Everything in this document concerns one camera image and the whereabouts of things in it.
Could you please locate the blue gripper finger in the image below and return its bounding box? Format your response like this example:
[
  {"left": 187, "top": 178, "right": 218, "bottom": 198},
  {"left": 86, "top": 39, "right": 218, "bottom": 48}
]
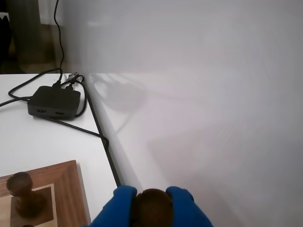
[
  {"left": 89, "top": 184, "right": 138, "bottom": 227},
  {"left": 165, "top": 185, "right": 215, "bottom": 227}
]

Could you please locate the cable with silver connector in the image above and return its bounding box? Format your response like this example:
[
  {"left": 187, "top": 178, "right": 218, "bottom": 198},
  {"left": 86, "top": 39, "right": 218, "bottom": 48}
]
[{"left": 63, "top": 72, "right": 86, "bottom": 119}]

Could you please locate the black looped cable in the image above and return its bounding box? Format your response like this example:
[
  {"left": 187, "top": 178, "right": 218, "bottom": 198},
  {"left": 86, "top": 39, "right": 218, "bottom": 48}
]
[{"left": 0, "top": 68, "right": 63, "bottom": 107}]

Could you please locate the black hanging cable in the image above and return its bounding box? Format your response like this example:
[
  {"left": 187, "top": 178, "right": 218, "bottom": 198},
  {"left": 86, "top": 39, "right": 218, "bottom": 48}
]
[{"left": 53, "top": 0, "right": 65, "bottom": 83}]

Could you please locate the wooden chessboard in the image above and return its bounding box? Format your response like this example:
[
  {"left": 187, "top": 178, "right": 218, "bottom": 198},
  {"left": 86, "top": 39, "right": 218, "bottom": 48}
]
[{"left": 0, "top": 159, "right": 92, "bottom": 227}]

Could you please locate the dark wooden rook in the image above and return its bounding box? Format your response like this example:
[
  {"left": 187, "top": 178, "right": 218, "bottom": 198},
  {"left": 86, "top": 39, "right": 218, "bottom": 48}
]
[
  {"left": 130, "top": 188, "right": 175, "bottom": 227},
  {"left": 6, "top": 172, "right": 48, "bottom": 220}
]

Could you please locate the black usb hub box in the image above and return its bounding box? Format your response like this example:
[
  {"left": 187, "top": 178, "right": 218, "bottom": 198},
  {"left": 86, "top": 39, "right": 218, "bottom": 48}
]
[{"left": 27, "top": 85, "right": 81, "bottom": 122}]

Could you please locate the black cable along edge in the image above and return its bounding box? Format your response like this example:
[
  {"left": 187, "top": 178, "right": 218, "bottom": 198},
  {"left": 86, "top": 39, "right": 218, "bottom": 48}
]
[{"left": 47, "top": 75, "right": 123, "bottom": 188}]

